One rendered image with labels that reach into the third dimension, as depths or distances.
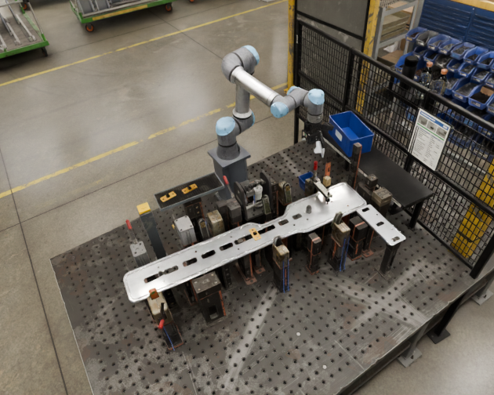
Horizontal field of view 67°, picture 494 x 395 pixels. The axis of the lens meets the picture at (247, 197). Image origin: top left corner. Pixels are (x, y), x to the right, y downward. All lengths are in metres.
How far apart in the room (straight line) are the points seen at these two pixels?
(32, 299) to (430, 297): 2.88
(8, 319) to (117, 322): 1.44
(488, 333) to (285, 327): 1.59
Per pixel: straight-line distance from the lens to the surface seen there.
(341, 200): 2.24
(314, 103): 1.87
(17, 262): 3.89
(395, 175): 2.42
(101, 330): 2.28
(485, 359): 3.08
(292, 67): 5.07
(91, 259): 2.59
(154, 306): 1.81
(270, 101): 1.87
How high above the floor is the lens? 2.56
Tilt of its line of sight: 44 degrees down
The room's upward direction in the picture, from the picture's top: 5 degrees counter-clockwise
